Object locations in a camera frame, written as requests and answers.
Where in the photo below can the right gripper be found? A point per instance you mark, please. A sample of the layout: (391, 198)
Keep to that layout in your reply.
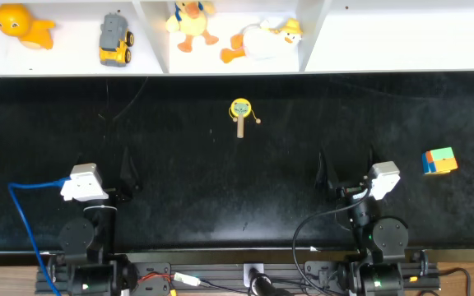
(352, 193)

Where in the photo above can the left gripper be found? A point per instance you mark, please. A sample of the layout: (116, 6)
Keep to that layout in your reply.
(117, 195)

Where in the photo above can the many-coloured puzzle cube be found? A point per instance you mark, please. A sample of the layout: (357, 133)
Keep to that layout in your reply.
(440, 160)

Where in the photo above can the yellow wooden rattle drum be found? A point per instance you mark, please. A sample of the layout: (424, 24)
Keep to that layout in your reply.
(241, 110)

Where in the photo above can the grey and yellow toy truck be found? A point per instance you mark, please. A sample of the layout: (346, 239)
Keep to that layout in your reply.
(113, 37)

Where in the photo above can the yellow rubber duck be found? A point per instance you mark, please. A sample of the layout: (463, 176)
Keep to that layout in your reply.
(15, 22)

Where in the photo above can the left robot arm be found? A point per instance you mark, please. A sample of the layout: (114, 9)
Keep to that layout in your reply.
(76, 236)

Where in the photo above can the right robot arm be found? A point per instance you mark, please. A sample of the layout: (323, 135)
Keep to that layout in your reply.
(389, 238)

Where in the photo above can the white shelf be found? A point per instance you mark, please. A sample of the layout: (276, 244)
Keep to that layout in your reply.
(56, 57)

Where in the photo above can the white plush duck yellow hat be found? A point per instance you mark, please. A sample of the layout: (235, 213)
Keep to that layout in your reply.
(263, 43)

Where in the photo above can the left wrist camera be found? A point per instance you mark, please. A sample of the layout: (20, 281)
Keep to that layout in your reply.
(85, 183)

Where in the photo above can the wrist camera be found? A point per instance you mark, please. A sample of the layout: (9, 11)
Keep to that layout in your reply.
(383, 177)
(85, 183)

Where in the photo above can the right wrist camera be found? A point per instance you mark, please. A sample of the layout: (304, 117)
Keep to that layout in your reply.
(383, 177)

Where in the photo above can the mounting rail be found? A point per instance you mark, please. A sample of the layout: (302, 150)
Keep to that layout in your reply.
(220, 281)

